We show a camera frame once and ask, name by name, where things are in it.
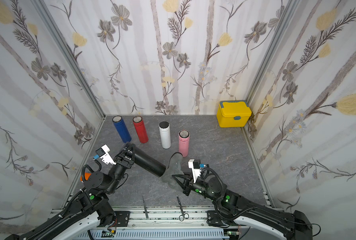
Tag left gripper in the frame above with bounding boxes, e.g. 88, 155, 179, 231
104, 145, 133, 196

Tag black thermos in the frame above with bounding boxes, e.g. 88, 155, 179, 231
126, 143, 166, 178

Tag grey cloth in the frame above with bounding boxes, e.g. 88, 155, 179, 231
161, 152, 183, 192

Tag blue thermos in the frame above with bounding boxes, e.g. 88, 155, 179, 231
112, 116, 132, 143

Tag red thermos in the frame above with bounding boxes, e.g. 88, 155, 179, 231
133, 116, 149, 144

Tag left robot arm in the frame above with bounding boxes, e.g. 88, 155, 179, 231
8, 145, 135, 240

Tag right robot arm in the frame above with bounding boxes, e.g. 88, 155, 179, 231
172, 168, 313, 240

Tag pink thermos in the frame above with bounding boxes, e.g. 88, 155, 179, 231
178, 130, 190, 157

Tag white thermos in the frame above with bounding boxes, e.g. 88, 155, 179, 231
159, 121, 171, 149

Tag scissors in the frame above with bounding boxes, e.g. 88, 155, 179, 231
177, 195, 189, 222

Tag orange cap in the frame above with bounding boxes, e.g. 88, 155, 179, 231
80, 173, 91, 182

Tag metal tweezers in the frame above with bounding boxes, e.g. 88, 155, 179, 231
142, 195, 149, 219

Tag yellow lidded box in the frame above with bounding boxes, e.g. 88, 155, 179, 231
216, 101, 252, 128

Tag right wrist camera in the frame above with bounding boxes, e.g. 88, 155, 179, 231
188, 159, 206, 183

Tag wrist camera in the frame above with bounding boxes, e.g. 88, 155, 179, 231
94, 145, 116, 165
188, 159, 206, 183

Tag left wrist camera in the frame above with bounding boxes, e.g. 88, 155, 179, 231
94, 145, 116, 165

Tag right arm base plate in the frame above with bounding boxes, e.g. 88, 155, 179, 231
206, 211, 228, 228

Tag aluminium front rail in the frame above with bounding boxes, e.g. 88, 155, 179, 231
50, 206, 286, 240

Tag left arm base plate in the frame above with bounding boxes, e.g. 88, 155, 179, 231
109, 211, 131, 228

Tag black corrugated cable conduit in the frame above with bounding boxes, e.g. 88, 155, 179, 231
25, 188, 86, 240

